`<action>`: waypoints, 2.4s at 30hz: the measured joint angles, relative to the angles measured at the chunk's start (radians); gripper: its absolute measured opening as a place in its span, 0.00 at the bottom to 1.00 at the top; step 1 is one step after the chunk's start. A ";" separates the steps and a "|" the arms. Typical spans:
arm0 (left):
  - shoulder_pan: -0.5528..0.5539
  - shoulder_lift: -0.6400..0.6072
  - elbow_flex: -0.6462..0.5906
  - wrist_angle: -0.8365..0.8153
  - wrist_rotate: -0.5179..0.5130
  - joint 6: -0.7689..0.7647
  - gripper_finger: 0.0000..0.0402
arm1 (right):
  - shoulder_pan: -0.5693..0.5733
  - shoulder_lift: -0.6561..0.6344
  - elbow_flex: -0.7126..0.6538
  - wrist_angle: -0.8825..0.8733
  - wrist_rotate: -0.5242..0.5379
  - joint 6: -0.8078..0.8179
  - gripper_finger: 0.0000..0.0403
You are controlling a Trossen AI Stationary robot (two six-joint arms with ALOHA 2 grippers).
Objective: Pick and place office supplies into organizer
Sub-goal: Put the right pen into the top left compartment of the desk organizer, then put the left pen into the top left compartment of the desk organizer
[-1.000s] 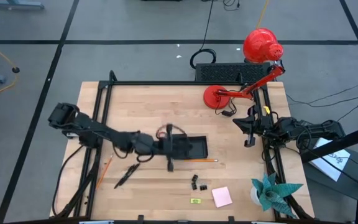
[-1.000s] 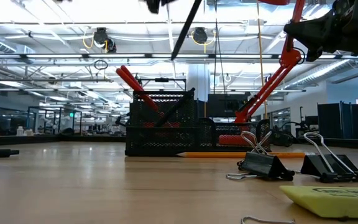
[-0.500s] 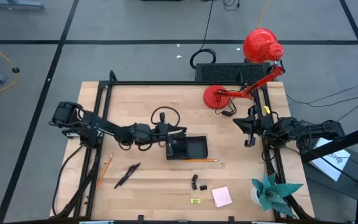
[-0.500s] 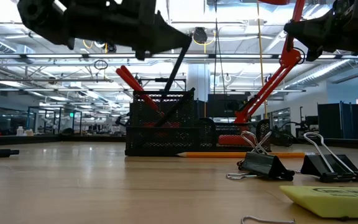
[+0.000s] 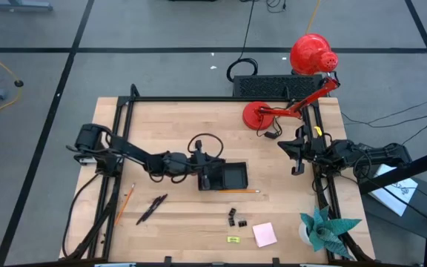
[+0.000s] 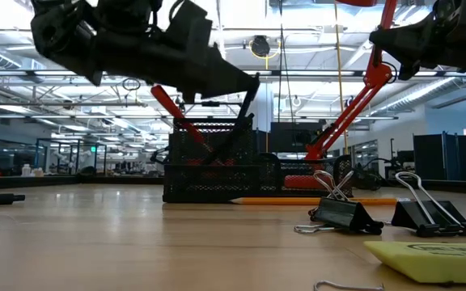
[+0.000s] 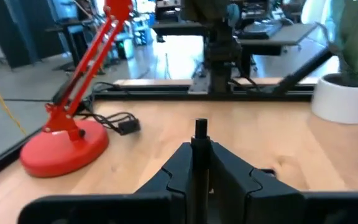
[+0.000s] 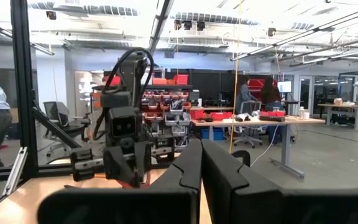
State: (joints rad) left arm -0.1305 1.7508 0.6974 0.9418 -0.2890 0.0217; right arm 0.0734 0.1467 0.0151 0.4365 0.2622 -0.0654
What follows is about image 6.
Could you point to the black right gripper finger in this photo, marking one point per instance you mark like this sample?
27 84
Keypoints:
403 40

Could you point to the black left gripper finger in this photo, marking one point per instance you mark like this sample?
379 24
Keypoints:
229 74
229 94

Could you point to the black mesh desk organizer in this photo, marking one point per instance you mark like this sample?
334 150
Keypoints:
200 182

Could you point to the yellow wooden pencil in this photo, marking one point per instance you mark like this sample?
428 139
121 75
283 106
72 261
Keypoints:
297 201

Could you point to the black binder clip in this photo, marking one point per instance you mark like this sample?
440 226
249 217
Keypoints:
419 216
312 213
344 216

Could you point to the neon yellow printed eraser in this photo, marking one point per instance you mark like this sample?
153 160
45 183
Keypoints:
431 262

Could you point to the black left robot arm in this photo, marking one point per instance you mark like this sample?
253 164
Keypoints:
67 36

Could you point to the red desk lamp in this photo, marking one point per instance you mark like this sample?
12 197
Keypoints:
372 77

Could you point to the dark blue room partition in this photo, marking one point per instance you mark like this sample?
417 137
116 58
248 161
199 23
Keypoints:
459 155

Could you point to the white plastic bottle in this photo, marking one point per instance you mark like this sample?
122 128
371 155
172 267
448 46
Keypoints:
26 170

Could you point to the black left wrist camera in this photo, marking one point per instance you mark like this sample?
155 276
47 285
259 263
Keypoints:
190 24

